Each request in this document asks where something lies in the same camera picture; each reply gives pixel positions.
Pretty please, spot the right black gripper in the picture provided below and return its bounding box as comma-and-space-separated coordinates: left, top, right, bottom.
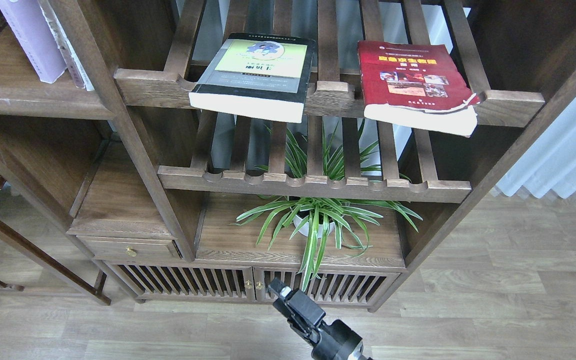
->
267, 278, 366, 360

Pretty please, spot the red cover book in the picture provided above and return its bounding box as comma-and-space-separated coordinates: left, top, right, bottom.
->
358, 40, 480, 137

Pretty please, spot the lavender white book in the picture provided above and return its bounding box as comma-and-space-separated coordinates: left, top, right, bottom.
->
0, 0, 67, 84

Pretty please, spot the white plant pot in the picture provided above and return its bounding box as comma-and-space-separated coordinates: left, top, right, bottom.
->
292, 210, 335, 238

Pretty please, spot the green spider plant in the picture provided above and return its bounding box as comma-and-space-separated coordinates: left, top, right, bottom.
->
233, 130, 423, 292

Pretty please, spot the brass drawer knob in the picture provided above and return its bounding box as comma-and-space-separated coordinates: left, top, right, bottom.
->
125, 247, 138, 257

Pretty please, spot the dark wooden bookshelf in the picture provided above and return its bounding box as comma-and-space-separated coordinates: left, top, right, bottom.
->
0, 0, 576, 312

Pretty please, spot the black yellow thick book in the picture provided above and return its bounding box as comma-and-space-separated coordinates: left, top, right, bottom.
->
189, 32, 316, 123

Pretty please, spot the upright book worn spine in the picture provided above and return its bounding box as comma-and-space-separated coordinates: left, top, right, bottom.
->
38, 0, 95, 91

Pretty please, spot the wooden furniture at left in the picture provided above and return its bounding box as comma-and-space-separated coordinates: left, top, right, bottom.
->
0, 175, 112, 306

